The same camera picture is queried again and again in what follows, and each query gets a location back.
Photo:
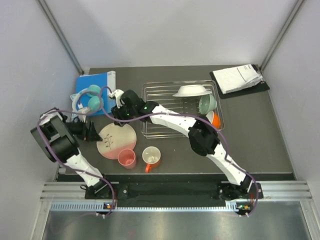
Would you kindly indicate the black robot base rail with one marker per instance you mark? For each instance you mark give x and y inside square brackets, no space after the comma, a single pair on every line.
[145,190]

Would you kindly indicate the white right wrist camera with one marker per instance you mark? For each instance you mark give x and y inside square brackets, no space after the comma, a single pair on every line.
[116,95]

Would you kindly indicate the chrome wire dish rack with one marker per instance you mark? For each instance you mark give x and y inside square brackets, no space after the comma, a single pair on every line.
[163,93]

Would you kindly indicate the pink plate with leaf motif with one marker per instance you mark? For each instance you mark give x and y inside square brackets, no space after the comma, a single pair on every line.
[115,139]

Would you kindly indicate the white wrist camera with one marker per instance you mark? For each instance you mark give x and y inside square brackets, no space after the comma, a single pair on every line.
[116,95]
[83,109]

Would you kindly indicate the white bowl orange outside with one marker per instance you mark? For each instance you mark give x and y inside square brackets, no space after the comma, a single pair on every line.
[214,119]

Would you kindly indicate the black clipboard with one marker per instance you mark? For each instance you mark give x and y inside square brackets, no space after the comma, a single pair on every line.
[261,87]

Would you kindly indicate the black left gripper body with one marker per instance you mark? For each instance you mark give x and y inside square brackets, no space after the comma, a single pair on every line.
[79,129]

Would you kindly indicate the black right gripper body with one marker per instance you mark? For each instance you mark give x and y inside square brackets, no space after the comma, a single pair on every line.
[124,112]

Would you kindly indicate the white paper stack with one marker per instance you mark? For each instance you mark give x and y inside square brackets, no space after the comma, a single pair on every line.
[234,79]

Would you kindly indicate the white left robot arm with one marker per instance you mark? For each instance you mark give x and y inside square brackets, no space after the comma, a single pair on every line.
[58,140]

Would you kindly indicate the blue book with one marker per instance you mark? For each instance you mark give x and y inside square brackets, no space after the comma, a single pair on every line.
[101,80]

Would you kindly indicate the grey slotted cable duct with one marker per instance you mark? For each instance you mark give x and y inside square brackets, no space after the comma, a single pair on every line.
[105,206]

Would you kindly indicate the orange ceramic mug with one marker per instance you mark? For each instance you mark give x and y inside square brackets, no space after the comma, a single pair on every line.
[152,157]

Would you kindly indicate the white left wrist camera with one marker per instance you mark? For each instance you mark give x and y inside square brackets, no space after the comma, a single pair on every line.
[83,109]

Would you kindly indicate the mint green ceramic bowl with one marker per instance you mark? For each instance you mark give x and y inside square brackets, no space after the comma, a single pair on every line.
[207,103]

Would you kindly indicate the white plate blue rim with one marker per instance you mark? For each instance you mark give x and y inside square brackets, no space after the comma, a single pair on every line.
[192,91]

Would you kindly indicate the pink plastic cup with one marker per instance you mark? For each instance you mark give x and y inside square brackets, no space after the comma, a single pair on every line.
[127,158]

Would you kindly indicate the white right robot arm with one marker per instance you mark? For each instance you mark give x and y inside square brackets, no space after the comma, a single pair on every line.
[202,135]

